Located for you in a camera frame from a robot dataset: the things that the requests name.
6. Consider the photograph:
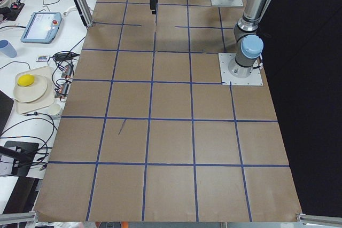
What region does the yellow lemon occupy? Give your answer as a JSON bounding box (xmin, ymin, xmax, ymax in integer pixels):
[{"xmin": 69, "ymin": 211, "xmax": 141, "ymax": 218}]
[{"xmin": 17, "ymin": 74, "xmax": 35, "ymax": 87}]

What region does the beige round plate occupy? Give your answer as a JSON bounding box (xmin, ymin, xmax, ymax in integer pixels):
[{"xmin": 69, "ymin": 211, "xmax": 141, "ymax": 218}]
[{"xmin": 13, "ymin": 75, "xmax": 48, "ymax": 103}]

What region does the light blue plastic cup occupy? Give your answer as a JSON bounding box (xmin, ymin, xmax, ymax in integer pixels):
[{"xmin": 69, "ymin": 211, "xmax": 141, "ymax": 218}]
[{"xmin": 0, "ymin": 40, "xmax": 17, "ymax": 58}]

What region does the blue teach pendant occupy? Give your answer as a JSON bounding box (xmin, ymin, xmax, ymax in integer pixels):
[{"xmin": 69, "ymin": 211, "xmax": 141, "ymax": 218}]
[{"xmin": 21, "ymin": 12, "xmax": 62, "ymax": 44}]

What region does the black camera stand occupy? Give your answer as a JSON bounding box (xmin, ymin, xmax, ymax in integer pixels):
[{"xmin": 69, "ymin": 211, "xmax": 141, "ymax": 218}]
[{"xmin": 1, "ymin": 141, "xmax": 39, "ymax": 177}]

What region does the beige tray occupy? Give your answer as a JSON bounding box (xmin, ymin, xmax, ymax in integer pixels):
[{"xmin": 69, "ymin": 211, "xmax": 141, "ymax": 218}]
[{"xmin": 13, "ymin": 66, "xmax": 55, "ymax": 114}]

